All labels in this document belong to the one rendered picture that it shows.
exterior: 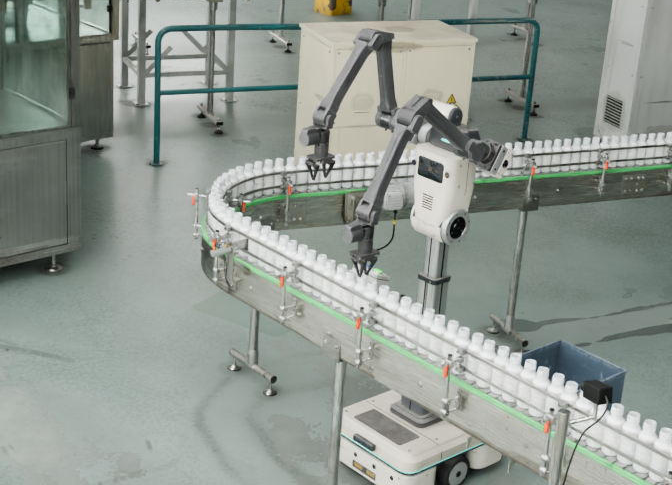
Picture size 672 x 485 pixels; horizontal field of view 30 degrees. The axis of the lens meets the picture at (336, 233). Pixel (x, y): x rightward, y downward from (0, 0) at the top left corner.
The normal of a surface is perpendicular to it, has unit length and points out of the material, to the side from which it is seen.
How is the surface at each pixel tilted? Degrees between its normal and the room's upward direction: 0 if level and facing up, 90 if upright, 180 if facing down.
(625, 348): 0
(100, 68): 90
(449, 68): 90
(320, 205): 90
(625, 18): 90
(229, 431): 0
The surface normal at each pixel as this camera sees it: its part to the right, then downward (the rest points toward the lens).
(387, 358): -0.75, 0.19
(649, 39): 0.41, 0.36
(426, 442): 0.07, -0.93
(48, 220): 0.65, 0.31
